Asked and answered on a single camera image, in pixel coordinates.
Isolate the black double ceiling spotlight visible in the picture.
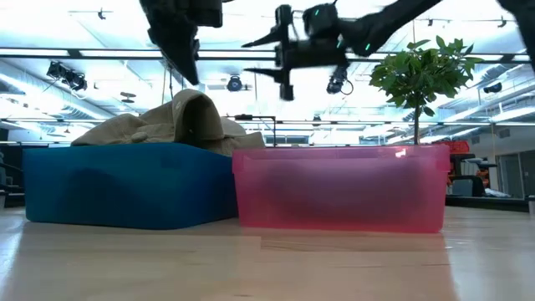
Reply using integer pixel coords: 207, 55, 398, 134
46, 61, 89, 92

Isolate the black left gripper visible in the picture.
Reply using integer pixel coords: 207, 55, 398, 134
140, 0, 222, 87

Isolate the black ceiling spotlight with cable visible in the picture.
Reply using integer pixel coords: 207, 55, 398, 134
326, 66, 354, 95

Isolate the black rig frame bar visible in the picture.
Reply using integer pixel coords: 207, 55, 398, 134
0, 46, 535, 64

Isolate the navy blue hat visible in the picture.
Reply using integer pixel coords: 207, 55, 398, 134
267, 166, 421, 221

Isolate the black tube stand frame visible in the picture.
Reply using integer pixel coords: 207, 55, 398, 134
227, 113, 278, 147

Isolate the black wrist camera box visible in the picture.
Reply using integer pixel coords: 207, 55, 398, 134
303, 2, 340, 39

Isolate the small green leafy tree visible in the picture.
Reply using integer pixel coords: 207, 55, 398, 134
369, 35, 485, 146

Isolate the tan baseball cap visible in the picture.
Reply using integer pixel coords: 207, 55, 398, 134
70, 112, 176, 147
171, 88, 267, 156

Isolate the blue plastic bin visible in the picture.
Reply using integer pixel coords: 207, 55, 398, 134
23, 141, 239, 231

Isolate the glass door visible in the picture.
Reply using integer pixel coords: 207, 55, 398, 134
496, 150, 535, 200

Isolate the black cart with parts bins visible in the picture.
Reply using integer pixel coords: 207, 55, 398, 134
446, 152, 499, 197

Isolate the pink translucent plastic bin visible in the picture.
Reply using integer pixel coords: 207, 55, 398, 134
232, 144, 451, 234

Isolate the large red bin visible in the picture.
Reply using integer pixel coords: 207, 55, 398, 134
436, 140, 471, 155

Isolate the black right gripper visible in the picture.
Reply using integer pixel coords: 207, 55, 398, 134
241, 3, 350, 101

